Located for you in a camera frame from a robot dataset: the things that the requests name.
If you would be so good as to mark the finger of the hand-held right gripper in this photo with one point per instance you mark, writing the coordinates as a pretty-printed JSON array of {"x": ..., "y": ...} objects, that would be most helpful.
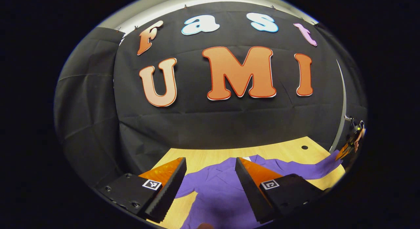
[{"x": 344, "y": 152}]

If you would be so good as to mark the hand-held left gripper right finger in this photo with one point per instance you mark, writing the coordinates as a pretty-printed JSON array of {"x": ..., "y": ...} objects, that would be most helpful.
[{"x": 251, "y": 193}]

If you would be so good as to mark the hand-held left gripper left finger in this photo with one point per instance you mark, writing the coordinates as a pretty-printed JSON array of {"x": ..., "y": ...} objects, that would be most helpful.
[{"x": 169, "y": 193}]

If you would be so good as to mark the purple shirt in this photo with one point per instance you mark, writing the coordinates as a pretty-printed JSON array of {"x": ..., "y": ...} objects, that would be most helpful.
[{"x": 216, "y": 189}]

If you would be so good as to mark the grey upright pole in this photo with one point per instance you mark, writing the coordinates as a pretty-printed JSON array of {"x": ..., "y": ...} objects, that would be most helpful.
[{"x": 343, "y": 101}]

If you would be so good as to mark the black backdrop cloth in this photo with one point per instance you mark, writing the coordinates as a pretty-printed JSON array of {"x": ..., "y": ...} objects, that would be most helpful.
[{"x": 229, "y": 124}]

